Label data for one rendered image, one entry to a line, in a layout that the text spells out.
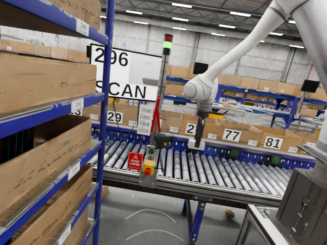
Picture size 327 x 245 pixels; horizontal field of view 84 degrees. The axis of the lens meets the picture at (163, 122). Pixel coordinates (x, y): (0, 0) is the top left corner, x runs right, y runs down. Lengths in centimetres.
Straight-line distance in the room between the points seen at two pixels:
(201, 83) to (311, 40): 43
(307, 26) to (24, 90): 87
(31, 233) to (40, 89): 36
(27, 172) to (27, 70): 22
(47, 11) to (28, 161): 31
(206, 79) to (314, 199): 73
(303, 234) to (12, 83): 123
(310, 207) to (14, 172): 112
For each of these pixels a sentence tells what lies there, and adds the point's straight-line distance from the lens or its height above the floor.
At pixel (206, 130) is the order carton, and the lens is 181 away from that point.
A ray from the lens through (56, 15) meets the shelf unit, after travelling 47.
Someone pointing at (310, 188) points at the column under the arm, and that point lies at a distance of 113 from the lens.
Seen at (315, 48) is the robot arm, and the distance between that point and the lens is 87.
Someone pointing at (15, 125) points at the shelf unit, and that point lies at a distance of 40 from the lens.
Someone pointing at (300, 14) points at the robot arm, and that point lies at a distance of 89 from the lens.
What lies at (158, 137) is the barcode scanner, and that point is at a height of 107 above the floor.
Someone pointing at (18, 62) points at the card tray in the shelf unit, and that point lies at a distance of 44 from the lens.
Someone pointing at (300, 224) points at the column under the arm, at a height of 85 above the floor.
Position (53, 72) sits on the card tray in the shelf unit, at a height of 141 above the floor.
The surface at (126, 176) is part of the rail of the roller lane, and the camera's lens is 134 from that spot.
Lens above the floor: 145
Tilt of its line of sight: 15 degrees down
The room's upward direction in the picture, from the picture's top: 9 degrees clockwise
